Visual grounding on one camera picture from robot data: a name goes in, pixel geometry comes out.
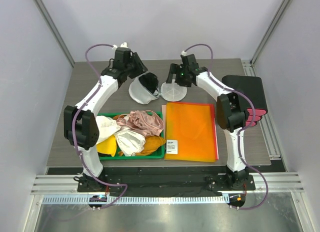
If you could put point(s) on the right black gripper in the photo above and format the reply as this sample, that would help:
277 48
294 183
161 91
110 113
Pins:
175 69

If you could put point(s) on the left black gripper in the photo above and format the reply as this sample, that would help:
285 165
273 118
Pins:
141 68

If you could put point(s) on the white mesh laundry bag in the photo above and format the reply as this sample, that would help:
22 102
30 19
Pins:
169 92

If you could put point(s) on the black lace bra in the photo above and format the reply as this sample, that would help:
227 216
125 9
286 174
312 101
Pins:
149 81

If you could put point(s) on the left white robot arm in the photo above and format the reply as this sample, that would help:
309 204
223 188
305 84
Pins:
79 122

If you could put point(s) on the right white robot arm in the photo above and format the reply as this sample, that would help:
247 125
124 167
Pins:
231 114

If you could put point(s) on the pink satin bra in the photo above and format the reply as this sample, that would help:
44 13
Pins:
146 123

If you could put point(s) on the white bra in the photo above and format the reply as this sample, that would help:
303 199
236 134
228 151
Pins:
129 142

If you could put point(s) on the mustard yellow bra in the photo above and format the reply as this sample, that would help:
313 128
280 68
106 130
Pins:
152 143

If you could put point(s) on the orange plastic folder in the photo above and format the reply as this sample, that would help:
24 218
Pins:
188 133

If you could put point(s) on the green plastic tray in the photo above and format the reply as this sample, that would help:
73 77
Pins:
159 153

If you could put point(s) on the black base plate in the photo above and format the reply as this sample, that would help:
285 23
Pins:
177 185

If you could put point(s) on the white cable duct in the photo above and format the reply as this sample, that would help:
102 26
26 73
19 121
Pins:
97 200

